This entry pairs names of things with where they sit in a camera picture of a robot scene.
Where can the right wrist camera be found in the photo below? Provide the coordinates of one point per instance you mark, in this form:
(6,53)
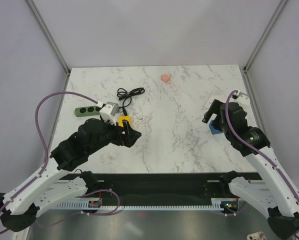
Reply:
(241,98)

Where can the white cable duct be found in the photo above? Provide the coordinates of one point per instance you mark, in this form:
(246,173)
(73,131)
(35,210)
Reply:
(214,204)

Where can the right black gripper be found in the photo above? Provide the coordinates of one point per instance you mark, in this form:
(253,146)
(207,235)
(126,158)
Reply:
(214,108)

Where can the green power strip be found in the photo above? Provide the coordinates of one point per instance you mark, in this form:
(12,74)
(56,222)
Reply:
(86,111)

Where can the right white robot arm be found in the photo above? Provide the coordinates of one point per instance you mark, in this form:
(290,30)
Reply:
(280,205)

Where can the blue cube socket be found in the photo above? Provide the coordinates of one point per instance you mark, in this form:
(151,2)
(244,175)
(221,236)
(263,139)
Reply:
(213,130)

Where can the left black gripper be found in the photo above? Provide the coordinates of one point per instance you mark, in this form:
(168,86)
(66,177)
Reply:
(129,138)

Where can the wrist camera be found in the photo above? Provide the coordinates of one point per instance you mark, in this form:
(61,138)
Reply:
(241,98)
(108,112)

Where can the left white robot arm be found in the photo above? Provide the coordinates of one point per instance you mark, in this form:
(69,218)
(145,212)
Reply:
(21,207)

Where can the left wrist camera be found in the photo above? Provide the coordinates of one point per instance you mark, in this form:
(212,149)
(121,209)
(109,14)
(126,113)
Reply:
(108,112)

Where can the white triangular power strip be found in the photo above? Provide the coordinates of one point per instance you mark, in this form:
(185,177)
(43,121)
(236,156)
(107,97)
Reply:
(208,102)

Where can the yellow cube socket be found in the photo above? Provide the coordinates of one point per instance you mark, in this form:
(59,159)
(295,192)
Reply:
(122,119)

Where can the pink cube block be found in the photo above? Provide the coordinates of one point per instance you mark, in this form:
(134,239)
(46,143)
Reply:
(165,78)

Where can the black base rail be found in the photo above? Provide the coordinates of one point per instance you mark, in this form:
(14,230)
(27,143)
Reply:
(161,188)

